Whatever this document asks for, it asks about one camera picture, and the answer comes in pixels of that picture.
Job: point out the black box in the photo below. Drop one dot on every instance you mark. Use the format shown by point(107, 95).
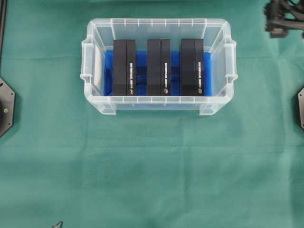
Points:
point(158, 67)
point(192, 69)
point(124, 68)

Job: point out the small dark object bottom edge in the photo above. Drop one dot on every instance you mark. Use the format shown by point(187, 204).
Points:
point(58, 225)

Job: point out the green table cloth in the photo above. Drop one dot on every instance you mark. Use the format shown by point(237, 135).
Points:
point(62, 160)

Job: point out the clear plastic storage case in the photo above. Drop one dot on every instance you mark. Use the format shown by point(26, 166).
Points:
point(216, 34)

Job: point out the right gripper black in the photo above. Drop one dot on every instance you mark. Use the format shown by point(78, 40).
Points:
point(283, 16)

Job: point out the black frame rail left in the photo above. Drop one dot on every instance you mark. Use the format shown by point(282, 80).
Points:
point(3, 7)

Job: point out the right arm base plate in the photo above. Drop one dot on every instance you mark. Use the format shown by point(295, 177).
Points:
point(301, 107)

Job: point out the blue cloth liner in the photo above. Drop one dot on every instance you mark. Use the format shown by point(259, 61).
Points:
point(141, 70)

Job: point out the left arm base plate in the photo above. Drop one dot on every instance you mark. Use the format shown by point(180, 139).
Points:
point(7, 104)

